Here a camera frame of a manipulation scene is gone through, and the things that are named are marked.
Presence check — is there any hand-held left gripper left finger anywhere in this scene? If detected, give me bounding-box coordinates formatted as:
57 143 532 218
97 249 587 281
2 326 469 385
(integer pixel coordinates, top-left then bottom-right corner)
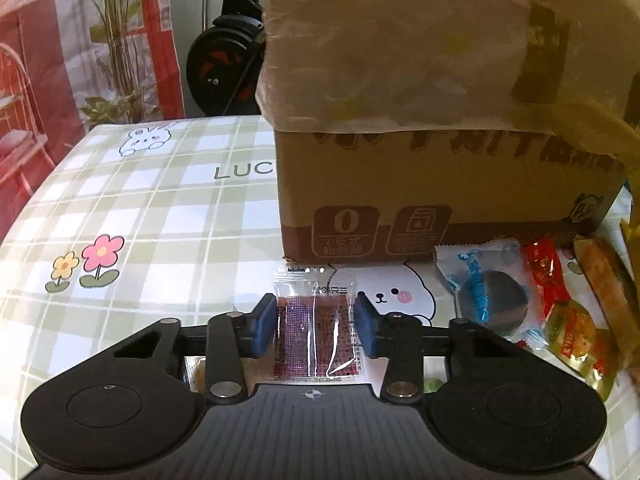
112 295 278 403

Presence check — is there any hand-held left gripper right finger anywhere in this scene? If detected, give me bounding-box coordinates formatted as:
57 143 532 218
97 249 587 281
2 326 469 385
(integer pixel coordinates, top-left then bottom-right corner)
352 292 511 403

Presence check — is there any clear packet of red snack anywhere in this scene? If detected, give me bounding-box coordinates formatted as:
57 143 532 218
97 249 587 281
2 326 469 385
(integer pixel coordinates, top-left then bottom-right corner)
272 267 366 386

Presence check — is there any brown cardboard box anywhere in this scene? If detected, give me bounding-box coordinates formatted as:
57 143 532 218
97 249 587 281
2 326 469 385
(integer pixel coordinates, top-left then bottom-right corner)
255 0 640 266

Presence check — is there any translucent plastic bag liner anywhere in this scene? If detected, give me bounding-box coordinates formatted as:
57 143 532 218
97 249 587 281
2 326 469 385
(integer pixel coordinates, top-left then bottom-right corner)
255 0 640 161

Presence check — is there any blue packet with dark cookie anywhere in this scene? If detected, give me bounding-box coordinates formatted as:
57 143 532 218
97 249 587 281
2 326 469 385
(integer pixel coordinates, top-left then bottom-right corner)
432 240 548 351

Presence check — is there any green checked tablecloth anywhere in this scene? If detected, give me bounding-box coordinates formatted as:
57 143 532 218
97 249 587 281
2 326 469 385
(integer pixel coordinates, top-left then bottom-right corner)
0 115 640 480

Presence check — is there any yellow and red snack packet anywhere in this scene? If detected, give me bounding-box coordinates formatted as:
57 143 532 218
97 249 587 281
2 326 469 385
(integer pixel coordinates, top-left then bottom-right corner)
542 300 621 401

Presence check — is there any orange snack packet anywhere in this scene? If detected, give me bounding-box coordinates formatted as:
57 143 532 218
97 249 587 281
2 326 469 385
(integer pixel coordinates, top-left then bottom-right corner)
572 235 640 371

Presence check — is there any black exercise bike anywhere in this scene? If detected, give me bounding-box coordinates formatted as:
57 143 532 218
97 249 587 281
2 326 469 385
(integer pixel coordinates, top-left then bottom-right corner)
185 0 268 116

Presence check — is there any red printed backdrop cloth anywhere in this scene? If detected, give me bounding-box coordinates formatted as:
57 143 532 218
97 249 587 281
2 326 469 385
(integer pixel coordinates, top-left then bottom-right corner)
0 0 186 241

